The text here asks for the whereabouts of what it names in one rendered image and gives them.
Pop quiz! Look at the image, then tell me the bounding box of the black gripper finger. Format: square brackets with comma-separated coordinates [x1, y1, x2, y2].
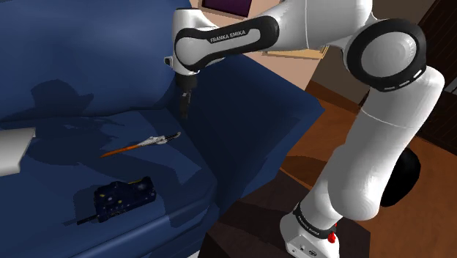
[179, 89, 193, 120]

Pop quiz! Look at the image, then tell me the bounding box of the blue sofa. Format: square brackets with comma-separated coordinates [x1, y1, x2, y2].
[0, 0, 326, 258]

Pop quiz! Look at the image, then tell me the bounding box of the orange and white pen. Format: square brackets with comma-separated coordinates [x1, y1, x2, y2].
[99, 131, 182, 159]

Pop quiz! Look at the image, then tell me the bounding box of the dark blue box-shaped device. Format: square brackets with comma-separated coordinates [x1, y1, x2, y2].
[76, 176, 157, 226]

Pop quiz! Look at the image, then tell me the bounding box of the dark brown robot stand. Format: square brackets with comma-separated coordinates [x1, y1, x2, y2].
[198, 169, 371, 258]

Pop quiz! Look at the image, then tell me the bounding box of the white cushion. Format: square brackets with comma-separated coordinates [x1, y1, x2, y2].
[0, 127, 37, 177]

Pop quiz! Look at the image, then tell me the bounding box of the dark wooden cabinet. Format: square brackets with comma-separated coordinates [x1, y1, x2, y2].
[414, 0, 457, 157]

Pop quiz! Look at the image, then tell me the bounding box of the wall picture with purple panel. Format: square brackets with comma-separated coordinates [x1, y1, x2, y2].
[201, 0, 253, 20]

